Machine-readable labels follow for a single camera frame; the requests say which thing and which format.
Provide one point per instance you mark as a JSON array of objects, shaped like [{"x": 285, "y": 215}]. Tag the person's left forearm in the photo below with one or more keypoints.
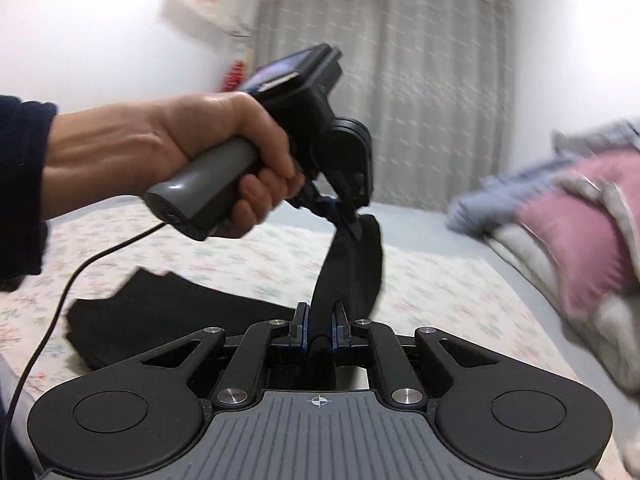
[{"x": 25, "y": 185}]

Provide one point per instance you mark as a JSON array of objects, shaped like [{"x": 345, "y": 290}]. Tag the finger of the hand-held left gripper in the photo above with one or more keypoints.
[{"x": 327, "y": 207}]

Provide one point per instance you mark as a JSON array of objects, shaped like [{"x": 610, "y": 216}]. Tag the grey star-patterned curtain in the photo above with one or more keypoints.
[{"x": 425, "y": 85}]

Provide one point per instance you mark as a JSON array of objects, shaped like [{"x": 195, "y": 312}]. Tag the pink pillow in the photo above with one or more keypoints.
[{"x": 575, "y": 230}]

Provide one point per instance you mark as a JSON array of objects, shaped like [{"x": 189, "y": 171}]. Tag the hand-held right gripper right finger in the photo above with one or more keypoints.
[{"x": 336, "y": 332}]

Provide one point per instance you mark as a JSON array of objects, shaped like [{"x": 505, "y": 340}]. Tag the person's left hand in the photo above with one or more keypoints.
[{"x": 200, "y": 130}]

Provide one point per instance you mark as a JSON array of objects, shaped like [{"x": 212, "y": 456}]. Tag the black pants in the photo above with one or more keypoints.
[{"x": 200, "y": 310}]

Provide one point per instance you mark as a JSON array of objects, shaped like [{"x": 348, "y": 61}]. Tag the pale grey-blue bed sheet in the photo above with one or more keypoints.
[{"x": 415, "y": 217}]

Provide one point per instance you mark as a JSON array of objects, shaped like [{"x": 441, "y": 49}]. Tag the blue-grey cloth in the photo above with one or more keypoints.
[{"x": 480, "y": 205}]

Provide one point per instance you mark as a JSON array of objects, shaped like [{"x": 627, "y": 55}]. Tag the red hanging ornament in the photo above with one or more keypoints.
[{"x": 235, "y": 77}]

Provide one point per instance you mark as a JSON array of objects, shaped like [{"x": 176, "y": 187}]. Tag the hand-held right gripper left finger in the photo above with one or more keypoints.
[{"x": 305, "y": 330}]

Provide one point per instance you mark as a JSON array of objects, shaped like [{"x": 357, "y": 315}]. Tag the pink and grey pillows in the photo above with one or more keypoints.
[{"x": 615, "y": 340}]

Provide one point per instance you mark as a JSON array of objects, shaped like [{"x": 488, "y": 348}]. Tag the floral printed sheet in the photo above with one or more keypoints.
[{"x": 440, "y": 300}]

